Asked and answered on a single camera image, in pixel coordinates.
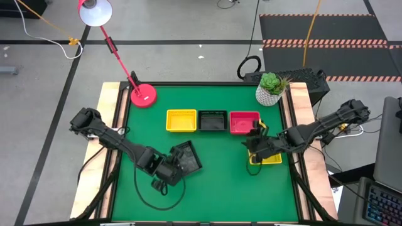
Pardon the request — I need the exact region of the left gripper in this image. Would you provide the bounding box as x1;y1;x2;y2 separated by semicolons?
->
151;145;190;195

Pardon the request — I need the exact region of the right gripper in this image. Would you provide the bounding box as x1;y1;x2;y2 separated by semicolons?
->
241;118;280;164

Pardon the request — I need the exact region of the green table mat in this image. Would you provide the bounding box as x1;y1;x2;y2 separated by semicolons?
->
111;85;299;222

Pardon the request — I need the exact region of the potted succulent plant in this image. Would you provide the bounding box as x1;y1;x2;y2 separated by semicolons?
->
255;72;291;107

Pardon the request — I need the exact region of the wooden side board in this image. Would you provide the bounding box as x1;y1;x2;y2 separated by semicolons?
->
69;82;130;220
288;82;339;220

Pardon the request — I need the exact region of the red desk lamp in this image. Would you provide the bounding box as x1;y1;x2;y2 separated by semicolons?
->
77;0;158;109

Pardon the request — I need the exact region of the black perforated computer case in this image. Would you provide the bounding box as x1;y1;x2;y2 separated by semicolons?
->
243;68;331;107

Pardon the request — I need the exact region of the black floor mat striped edge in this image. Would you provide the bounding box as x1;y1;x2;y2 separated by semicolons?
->
262;43;402;83
259;13;390;45

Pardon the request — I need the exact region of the black backlit keyboard laptop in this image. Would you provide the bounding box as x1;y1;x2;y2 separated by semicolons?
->
353;176;402;226

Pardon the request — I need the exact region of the grey floor object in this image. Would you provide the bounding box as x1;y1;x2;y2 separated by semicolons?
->
0;65;20;76

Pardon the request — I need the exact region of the black floor box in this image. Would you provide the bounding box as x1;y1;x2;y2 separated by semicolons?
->
0;0;48;19

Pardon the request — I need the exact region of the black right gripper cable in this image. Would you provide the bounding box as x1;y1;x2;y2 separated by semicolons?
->
246;155;263;176

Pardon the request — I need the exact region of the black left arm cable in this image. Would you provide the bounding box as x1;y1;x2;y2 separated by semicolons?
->
133;169;187;211

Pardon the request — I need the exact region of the black diagonal frame strut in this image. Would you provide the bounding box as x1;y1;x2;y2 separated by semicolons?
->
287;150;337;222
75;169;122;220

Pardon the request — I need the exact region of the black metal table frame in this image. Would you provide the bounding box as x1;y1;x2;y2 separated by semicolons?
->
94;80;315;226

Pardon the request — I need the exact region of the black coiled floor cable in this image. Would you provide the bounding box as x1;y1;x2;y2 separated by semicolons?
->
236;0;263;80

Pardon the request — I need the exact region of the white cable by arm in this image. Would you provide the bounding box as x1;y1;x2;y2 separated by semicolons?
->
334;124;365;139

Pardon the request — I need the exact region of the long yellow cable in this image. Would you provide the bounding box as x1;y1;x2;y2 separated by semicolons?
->
301;0;322;68

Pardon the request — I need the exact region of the short black cable loop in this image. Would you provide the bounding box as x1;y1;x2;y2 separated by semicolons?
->
216;0;240;9

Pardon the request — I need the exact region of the orange cord with connector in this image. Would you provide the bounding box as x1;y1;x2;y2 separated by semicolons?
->
16;0;80;47

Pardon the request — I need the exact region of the white floor cable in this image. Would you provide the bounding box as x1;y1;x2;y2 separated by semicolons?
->
13;0;84;60

